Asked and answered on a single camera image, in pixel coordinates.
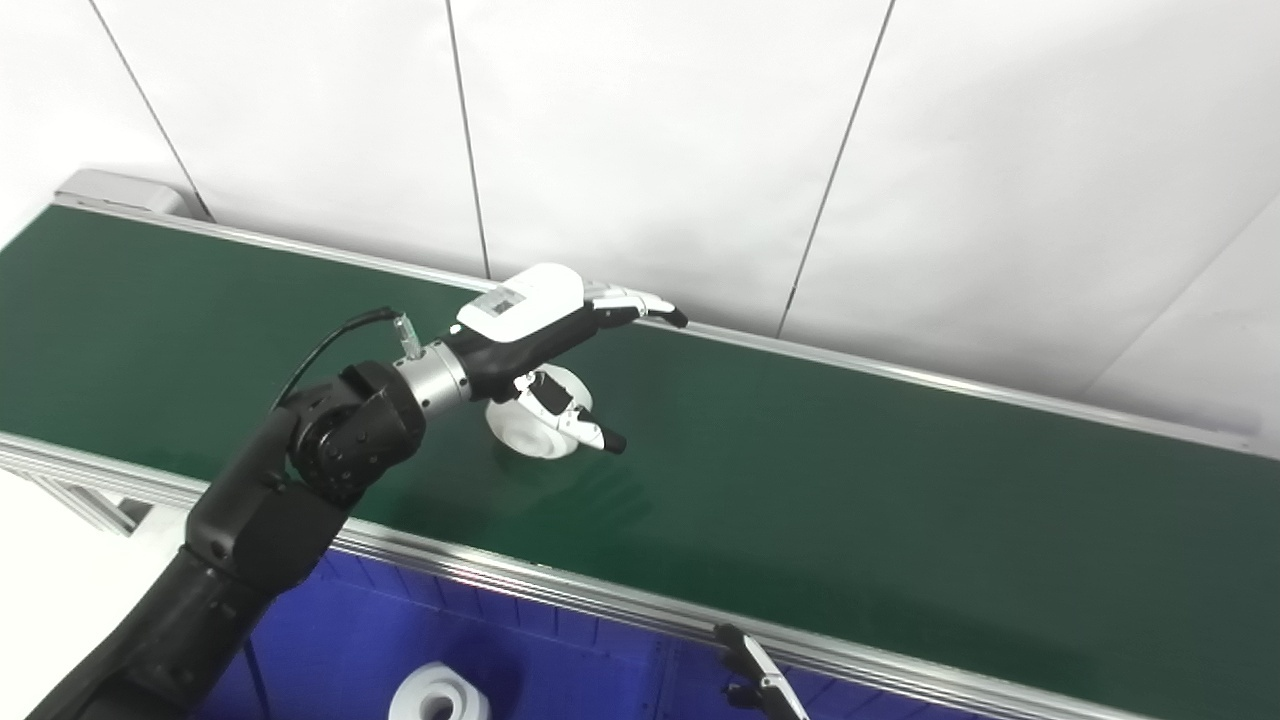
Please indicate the blue plastic bin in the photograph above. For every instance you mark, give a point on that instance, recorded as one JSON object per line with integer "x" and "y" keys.
{"x": 340, "y": 640}
{"x": 860, "y": 705}

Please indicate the grey conveyor end cover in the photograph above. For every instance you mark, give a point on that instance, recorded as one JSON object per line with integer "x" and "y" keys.
{"x": 120, "y": 188}

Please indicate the wide aluminium conveyor side rail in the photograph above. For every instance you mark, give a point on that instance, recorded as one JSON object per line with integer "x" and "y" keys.
{"x": 560, "y": 590}

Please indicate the thin aluminium conveyor side rail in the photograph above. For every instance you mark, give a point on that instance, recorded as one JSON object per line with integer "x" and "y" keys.
{"x": 900, "y": 372}

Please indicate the green conveyor belt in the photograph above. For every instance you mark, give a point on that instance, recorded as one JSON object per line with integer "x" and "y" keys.
{"x": 850, "y": 480}

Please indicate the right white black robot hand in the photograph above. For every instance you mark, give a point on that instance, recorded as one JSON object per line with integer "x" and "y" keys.
{"x": 765, "y": 680}

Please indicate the aluminium conveyor support frame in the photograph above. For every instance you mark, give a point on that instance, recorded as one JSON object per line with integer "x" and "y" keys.
{"x": 90, "y": 508}

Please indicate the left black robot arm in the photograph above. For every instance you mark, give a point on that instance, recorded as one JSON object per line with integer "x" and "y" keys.
{"x": 260, "y": 530}

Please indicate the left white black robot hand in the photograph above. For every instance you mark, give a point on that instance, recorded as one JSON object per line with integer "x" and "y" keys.
{"x": 520, "y": 310}

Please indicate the white round plastic part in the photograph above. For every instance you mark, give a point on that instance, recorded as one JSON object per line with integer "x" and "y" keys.
{"x": 430, "y": 695}
{"x": 525, "y": 430}

